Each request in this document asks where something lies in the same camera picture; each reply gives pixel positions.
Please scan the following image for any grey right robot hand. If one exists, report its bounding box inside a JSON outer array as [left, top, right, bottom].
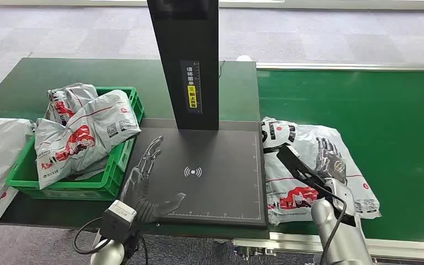
[[314, 137, 348, 184]]

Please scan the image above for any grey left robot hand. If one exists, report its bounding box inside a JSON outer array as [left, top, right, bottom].
[[120, 135, 187, 224]]

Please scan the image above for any green plastic crate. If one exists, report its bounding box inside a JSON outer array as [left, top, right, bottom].
[[6, 86, 145, 201]]

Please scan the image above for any large grey red-print mailer bag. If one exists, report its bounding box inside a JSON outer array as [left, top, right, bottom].
[[34, 89, 142, 190]]

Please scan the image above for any small grey red-print mailer bag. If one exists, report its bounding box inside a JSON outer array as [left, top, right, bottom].
[[45, 83, 99, 127]]

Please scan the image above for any plain grey mailer bag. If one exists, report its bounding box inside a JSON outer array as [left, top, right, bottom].
[[0, 114, 37, 227]]

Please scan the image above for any black scanner column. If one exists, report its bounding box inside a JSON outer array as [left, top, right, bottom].
[[146, 0, 220, 131]]

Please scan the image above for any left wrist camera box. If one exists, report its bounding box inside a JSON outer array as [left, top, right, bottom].
[[99, 199, 138, 243]]

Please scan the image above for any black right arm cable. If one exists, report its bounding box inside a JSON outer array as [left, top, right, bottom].
[[319, 188, 349, 265]]

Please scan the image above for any black scanner base plate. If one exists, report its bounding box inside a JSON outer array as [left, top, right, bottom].
[[121, 118, 270, 230]]

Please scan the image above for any aluminium conveyor side rail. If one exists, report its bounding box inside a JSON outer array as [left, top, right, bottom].
[[233, 231, 424, 263], [256, 62, 424, 72]]

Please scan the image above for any metal bracket under conveyor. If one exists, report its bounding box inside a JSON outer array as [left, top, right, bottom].
[[234, 246, 277, 261]]

